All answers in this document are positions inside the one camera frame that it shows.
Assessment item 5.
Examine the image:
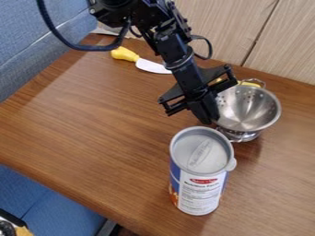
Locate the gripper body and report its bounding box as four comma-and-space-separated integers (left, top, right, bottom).
157, 60, 240, 117

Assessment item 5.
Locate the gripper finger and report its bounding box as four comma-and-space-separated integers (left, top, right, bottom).
185, 90, 222, 125

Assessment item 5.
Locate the silver strainer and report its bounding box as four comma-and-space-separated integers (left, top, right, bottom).
211, 77, 284, 143

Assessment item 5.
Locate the yellow toy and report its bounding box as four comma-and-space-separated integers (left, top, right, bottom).
213, 77, 263, 89

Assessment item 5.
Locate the white and blue can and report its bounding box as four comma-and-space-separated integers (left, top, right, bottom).
167, 125, 239, 217

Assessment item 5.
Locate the yellow handled toy knife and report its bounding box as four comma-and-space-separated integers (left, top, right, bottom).
109, 46, 174, 76

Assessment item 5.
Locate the black cable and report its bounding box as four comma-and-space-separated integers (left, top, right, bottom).
35, 0, 134, 53

